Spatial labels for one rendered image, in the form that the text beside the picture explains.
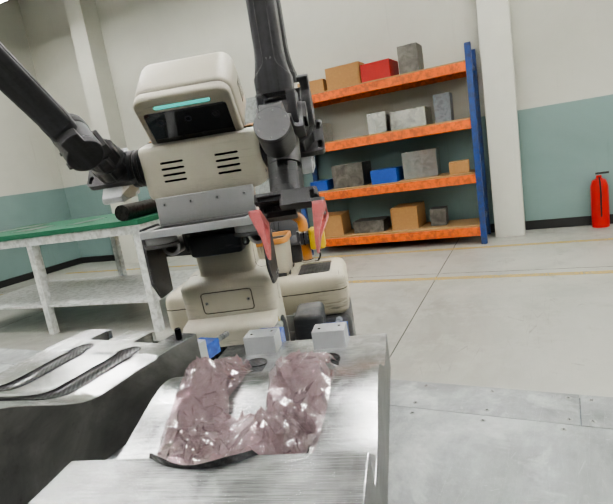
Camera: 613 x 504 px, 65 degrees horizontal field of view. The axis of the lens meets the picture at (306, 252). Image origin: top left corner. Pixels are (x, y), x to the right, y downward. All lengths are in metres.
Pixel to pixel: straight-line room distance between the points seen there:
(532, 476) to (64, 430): 0.52
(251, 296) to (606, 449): 0.77
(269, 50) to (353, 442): 0.62
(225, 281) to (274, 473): 0.79
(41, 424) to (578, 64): 5.67
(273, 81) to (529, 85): 5.12
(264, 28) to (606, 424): 0.73
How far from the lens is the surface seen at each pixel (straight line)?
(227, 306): 1.16
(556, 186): 5.89
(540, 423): 0.65
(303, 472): 0.39
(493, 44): 5.62
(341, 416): 0.51
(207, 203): 1.09
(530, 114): 5.85
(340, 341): 0.73
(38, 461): 0.66
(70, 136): 1.07
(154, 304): 3.96
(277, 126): 0.75
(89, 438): 0.70
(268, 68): 0.86
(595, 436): 0.63
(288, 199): 0.76
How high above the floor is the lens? 1.13
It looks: 11 degrees down
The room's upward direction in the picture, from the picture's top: 9 degrees counter-clockwise
